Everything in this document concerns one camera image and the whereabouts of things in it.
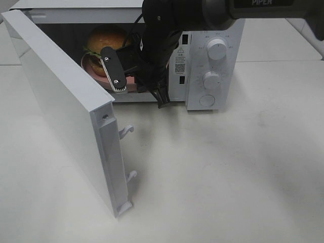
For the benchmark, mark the lower white timer knob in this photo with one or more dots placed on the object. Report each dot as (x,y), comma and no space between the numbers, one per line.
(211,80)

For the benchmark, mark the round door release button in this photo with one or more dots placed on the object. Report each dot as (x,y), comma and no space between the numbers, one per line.
(207,100)

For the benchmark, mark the white microwave door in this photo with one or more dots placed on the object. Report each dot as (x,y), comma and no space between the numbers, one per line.
(78,109)

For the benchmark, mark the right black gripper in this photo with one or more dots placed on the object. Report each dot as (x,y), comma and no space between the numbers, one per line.
(146,59)

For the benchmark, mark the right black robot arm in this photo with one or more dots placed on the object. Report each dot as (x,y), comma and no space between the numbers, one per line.
(220,15)

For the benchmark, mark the pink round plate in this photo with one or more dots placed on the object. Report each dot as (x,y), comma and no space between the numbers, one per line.
(103,81)

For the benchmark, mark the upper white power knob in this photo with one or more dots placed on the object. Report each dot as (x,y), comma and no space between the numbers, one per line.
(216,49)

